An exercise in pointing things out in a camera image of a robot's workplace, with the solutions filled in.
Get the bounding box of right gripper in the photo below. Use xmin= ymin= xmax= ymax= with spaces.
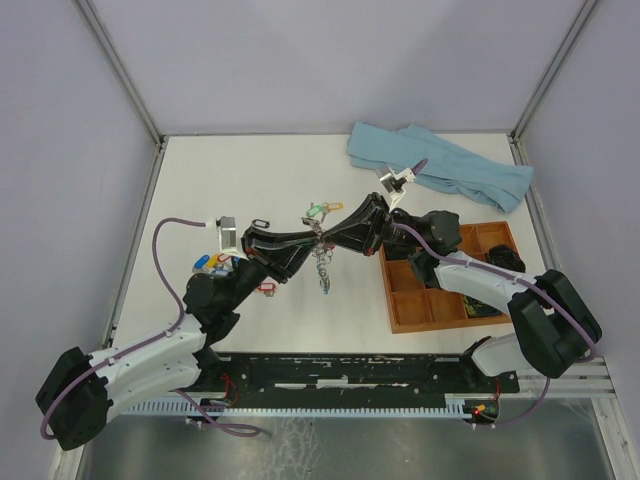
xmin=320 ymin=192 xmax=422 ymax=257

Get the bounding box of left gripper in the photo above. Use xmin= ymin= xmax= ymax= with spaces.
xmin=225 ymin=225 xmax=321 ymax=310

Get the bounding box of large keyring holder blue handle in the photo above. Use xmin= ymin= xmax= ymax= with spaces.
xmin=312 ymin=245 xmax=335 ymax=295

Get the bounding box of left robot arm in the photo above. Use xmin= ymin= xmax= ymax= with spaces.
xmin=35 ymin=226 xmax=320 ymax=451

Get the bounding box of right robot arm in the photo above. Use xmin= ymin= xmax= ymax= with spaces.
xmin=321 ymin=193 xmax=602 ymax=391

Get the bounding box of black tag key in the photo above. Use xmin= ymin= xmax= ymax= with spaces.
xmin=251 ymin=219 xmax=270 ymax=229

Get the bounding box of green yellow tag key bunch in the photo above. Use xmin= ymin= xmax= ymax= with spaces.
xmin=301 ymin=202 xmax=344 ymax=236

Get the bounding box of coloured tag key bunch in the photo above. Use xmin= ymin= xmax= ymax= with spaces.
xmin=192 ymin=253 xmax=238 ymax=277

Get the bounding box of wooden compartment tray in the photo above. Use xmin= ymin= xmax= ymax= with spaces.
xmin=379 ymin=221 xmax=517 ymax=334

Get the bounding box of rolled blue-yellow tie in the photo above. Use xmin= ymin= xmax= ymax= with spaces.
xmin=462 ymin=296 xmax=502 ymax=319

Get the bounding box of rolled black tie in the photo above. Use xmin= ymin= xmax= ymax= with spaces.
xmin=486 ymin=244 xmax=526 ymax=273

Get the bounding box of light blue cloth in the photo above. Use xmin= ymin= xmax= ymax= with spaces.
xmin=347 ymin=123 xmax=533 ymax=213

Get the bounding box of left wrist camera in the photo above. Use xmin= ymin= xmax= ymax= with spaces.
xmin=215 ymin=216 xmax=242 ymax=256

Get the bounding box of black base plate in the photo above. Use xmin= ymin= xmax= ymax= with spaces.
xmin=186 ymin=352 xmax=520 ymax=408

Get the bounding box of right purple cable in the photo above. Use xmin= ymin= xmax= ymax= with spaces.
xmin=397 ymin=157 xmax=599 ymax=431

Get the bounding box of purple cable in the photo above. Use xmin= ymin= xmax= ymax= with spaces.
xmin=39 ymin=217 xmax=261 ymax=440
xmin=397 ymin=157 xmax=599 ymax=431

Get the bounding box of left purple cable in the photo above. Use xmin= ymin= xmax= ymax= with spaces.
xmin=39 ymin=217 xmax=261 ymax=440

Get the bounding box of grey cable duct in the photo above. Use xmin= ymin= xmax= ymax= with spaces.
xmin=121 ymin=395 xmax=472 ymax=420

